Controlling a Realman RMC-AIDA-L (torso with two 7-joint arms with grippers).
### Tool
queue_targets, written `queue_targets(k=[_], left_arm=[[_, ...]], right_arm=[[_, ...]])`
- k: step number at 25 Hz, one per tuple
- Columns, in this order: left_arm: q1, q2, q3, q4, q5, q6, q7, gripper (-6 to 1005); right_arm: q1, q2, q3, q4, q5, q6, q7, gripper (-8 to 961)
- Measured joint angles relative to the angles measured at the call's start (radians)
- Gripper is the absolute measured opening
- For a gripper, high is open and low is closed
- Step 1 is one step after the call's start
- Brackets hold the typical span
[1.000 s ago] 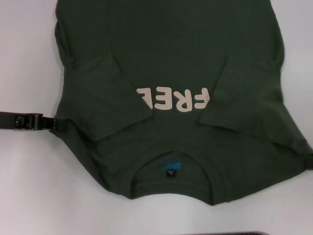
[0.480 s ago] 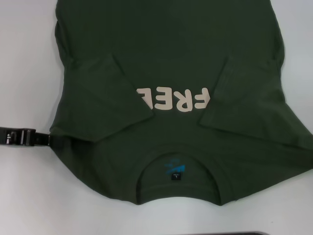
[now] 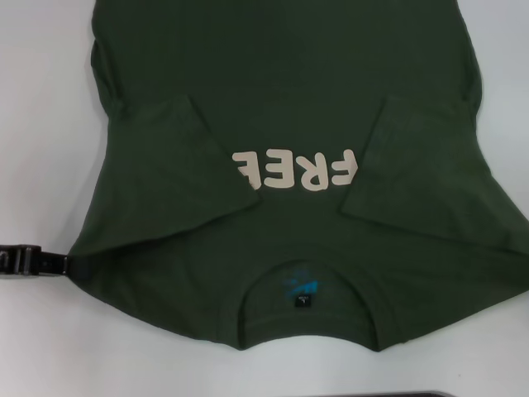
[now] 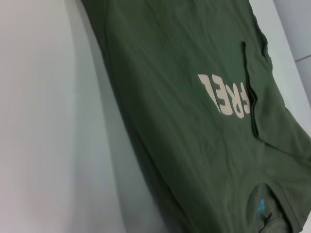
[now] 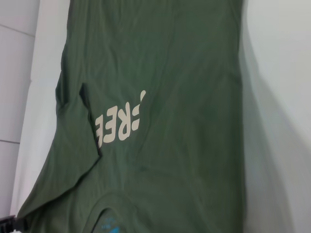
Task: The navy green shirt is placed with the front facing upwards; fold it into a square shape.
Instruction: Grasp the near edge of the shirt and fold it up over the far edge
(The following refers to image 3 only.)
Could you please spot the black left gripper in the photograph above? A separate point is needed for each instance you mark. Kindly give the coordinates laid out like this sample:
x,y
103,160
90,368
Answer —
x,y
16,260

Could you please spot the dark green FREE T-shirt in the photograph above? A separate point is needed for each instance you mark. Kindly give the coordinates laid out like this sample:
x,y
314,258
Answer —
x,y
289,82

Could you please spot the dark grey torso edge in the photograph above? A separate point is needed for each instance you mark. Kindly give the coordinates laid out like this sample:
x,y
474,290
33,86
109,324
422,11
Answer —
x,y
413,394

